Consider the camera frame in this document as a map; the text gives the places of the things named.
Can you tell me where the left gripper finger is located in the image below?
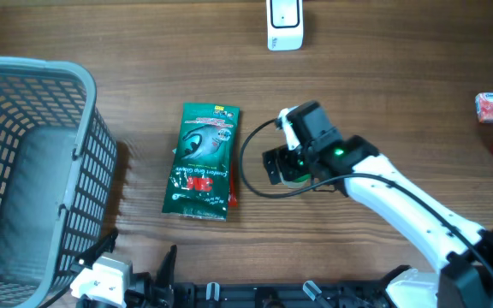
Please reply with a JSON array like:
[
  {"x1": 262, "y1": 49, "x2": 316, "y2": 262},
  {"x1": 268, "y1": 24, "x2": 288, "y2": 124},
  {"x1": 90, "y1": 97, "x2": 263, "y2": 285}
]
[
  {"x1": 155, "y1": 245, "x2": 177, "y2": 295},
  {"x1": 69, "y1": 228, "x2": 119, "y2": 274}
]

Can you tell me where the green cap white jar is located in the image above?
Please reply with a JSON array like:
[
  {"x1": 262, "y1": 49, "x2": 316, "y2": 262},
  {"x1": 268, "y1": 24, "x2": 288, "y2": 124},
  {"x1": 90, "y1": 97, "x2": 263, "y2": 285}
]
[{"x1": 280, "y1": 175, "x2": 311, "y2": 189}]

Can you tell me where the red stick sachet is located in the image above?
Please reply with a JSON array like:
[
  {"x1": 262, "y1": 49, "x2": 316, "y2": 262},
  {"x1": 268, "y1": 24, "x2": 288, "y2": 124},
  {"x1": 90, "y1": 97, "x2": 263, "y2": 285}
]
[{"x1": 228, "y1": 169, "x2": 238, "y2": 208}]

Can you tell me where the green 3M gloves package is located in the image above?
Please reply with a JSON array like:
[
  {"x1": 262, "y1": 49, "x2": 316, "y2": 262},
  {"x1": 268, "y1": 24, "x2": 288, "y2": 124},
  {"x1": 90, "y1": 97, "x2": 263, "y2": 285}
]
[{"x1": 162, "y1": 103, "x2": 241, "y2": 221}]

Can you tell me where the small red white snack packet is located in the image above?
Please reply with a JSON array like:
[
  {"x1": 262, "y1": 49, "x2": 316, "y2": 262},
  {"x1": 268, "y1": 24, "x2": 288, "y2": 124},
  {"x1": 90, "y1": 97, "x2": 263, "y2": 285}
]
[{"x1": 475, "y1": 92, "x2": 493, "y2": 123}]

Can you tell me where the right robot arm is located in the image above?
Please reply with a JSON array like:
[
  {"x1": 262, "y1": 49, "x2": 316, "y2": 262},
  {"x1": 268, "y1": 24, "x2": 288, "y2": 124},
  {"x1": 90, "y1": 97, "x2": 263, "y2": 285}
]
[{"x1": 263, "y1": 136, "x2": 493, "y2": 307}]

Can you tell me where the white barcode scanner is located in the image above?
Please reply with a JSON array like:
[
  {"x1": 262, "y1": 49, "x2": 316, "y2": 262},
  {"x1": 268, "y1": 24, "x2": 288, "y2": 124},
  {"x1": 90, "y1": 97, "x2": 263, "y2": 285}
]
[{"x1": 266, "y1": 0, "x2": 304, "y2": 51}]

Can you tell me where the grey plastic shopping basket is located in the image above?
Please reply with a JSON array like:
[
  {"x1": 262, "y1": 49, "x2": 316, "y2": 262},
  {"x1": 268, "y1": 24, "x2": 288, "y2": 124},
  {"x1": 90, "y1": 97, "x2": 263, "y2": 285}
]
[{"x1": 0, "y1": 56, "x2": 117, "y2": 307}]

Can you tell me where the right black cable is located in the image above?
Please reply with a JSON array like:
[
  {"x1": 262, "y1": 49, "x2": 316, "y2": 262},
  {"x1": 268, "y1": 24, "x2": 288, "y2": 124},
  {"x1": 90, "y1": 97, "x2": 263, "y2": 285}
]
[{"x1": 238, "y1": 118, "x2": 493, "y2": 308}]

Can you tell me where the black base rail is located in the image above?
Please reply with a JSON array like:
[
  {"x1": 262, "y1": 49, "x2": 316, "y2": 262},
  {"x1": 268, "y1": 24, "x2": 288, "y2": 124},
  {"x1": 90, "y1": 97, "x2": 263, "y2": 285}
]
[{"x1": 76, "y1": 280, "x2": 401, "y2": 308}]

